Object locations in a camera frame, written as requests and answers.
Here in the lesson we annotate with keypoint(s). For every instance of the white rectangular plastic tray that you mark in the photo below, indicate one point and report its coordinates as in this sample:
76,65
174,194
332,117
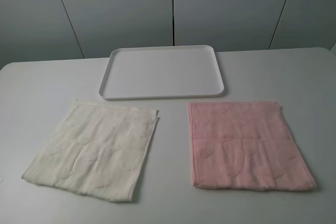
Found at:
162,72

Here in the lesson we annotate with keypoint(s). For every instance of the cream white towel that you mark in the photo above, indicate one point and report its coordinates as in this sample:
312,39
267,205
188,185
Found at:
98,150

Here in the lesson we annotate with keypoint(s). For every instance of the pink towel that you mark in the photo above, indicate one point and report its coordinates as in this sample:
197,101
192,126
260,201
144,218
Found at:
244,145

